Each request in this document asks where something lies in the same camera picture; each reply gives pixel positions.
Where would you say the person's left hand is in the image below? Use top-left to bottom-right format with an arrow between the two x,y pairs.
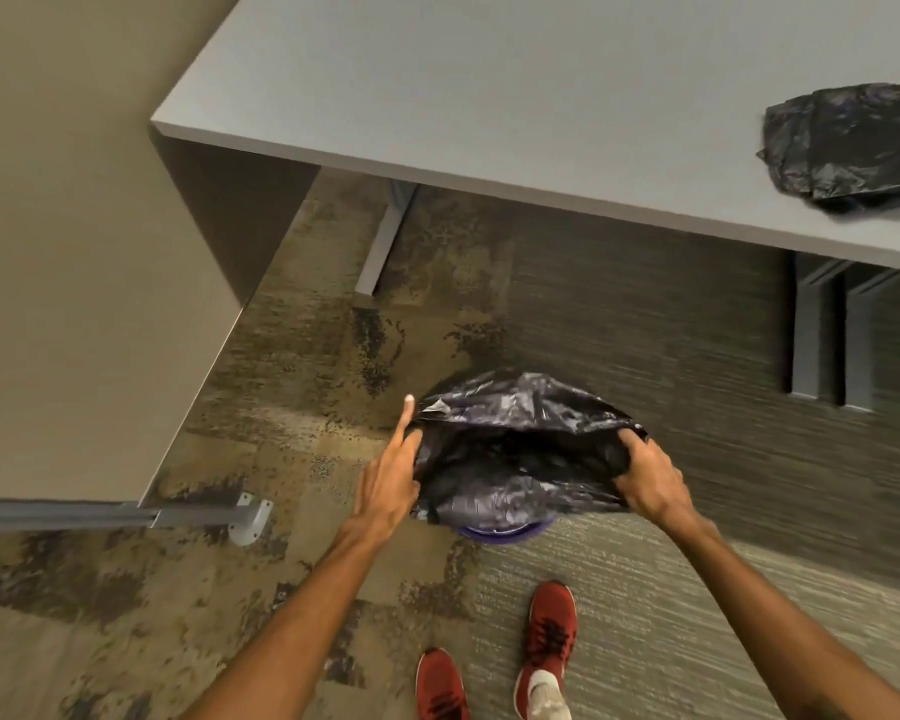
351,394 -> 424,546

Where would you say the person's right hand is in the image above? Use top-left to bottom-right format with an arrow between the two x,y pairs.
612,428 -> 696,530

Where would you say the black trash bag liner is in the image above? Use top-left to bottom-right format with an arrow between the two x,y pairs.
408,370 -> 651,530

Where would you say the person's right forearm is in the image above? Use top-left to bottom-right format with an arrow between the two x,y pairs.
658,508 -> 900,720

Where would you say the person's left forearm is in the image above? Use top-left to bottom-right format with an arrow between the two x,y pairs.
178,514 -> 393,720

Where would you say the purple trash bin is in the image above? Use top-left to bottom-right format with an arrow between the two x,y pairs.
452,517 -> 558,546

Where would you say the red right shoe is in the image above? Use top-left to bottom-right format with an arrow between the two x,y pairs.
513,580 -> 579,720

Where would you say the red shoe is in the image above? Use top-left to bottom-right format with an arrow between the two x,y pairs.
513,580 -> 579,720
415,647 -> 471,720

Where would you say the grey slanted table leg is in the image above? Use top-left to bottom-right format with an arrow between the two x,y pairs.
353,179 -> 421,298

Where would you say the dark grey table leg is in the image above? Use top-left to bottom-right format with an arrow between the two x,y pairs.
787,250 -> 850,403
841,263 -> 900,413

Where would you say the red left shoe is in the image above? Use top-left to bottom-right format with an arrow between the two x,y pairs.
415,647 -> 471,720

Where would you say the white sock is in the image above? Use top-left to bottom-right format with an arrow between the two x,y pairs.
528,669 -> 573,720

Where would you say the folded black trash bag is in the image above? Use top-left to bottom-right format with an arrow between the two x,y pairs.
755,82 -> 900,215

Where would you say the beige partition panel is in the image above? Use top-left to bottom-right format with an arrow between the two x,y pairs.
0,0 -> 322,511

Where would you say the grey partition base rail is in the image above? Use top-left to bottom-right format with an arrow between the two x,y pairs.
0,492 -> 275,548

